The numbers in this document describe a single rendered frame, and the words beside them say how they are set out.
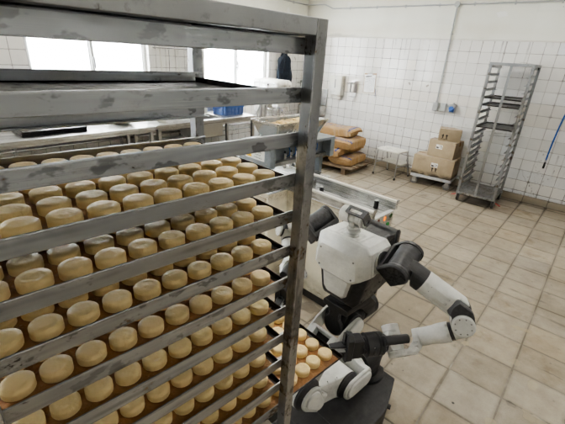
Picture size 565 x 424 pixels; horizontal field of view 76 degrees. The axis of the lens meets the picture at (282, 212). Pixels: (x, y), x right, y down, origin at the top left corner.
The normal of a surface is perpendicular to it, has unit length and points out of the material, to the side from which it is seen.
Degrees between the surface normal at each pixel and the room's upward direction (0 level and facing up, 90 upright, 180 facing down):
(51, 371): 0
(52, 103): 90
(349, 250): 45
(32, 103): 90
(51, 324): 0
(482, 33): 90
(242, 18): 90
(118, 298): 0
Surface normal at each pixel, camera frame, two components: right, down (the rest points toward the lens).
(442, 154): -0.71, 0.29
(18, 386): 0.06, -0.92
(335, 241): -0.48, -0.49
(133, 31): 0.68, 0.32
